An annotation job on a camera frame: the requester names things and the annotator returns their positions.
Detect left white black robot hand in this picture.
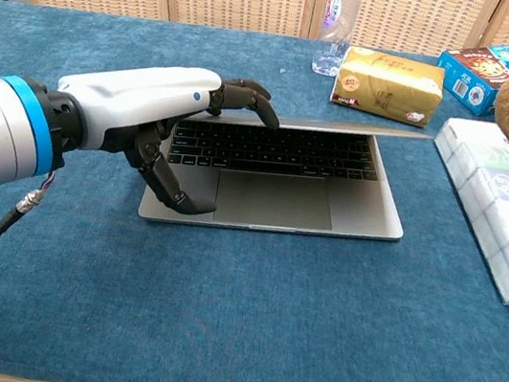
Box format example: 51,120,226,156
39,45,287,227

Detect silver laptop black keyboard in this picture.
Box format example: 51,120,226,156
136,89,437,263

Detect clear plastic water bottle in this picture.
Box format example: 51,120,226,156
309,0,363,81

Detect blue table cover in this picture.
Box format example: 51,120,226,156
0,0,509,382

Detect gold tissue pack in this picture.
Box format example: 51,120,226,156
327,42,450,132

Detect blue cookie box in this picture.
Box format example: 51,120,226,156
430,34,509,122

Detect white tissue multipack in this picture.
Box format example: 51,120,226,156
409,113,509,310

